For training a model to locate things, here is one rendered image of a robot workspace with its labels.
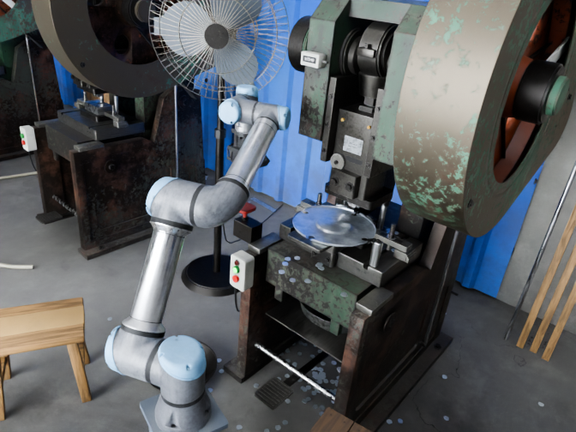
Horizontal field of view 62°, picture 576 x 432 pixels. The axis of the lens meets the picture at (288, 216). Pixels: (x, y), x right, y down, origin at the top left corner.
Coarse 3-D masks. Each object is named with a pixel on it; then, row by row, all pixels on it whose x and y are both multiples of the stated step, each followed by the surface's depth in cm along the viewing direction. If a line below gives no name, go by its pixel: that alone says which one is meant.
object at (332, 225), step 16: (304, 208) 174; (320, 208) 176; (336, 208) 178; (304, 224) 164; (320, 224) 164; (336, 224) 165; (352, 224) 168; (368, 224) 169; (320, 240) 155; (336, 240) 156; (352, 240) 157
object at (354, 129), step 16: (352, 112) 152; (368, 112) 153; (352, 128) 154; (368, 128) 149; (336, 144) 160; (352, 144) 156; (368, 144) 152; (336, 160) 160; (352, 160) 158; (336, 176) 160; (352, 176) 156; (384, 176) 165; (336, 192) 162; (352, 192) 158; (368, 192) 160
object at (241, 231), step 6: (240, 216) 182; (234, 222) 180; (240, 222) 178; (246, 222) 178; (252, 222) 178; (258, 222) 179; (234, 228) 181; (240, 228) 179; (246, 228) 176; (252, 228) 175; (258, 228) 178; (234, 234) 182; (240, 234) 180; (246, 234) 177; (252, 234) 176; (258, 234) 179; (246, 240) 178; (252, 240) 177
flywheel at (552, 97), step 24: (552, 0) 131; (552, 24) 138; (528, 48) 130; (552, 48) 143; (528, 72) 119; (552, 72) 116; (528, 96) 118; (552, 96) 118; (528, 120) 124; (528, 144) 153; (504, 168) 148
